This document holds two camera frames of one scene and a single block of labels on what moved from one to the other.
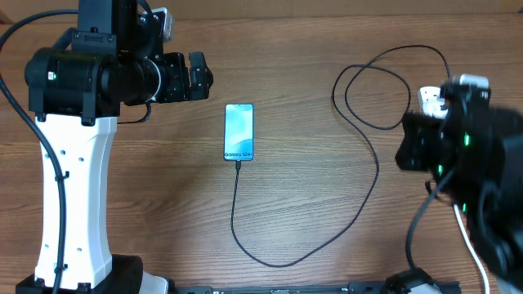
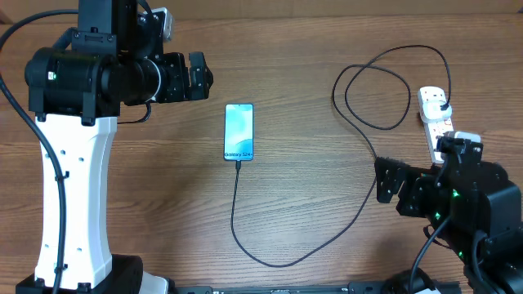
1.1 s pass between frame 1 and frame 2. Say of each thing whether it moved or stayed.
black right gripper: moved
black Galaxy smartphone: stayed
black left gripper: stayed
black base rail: stayed
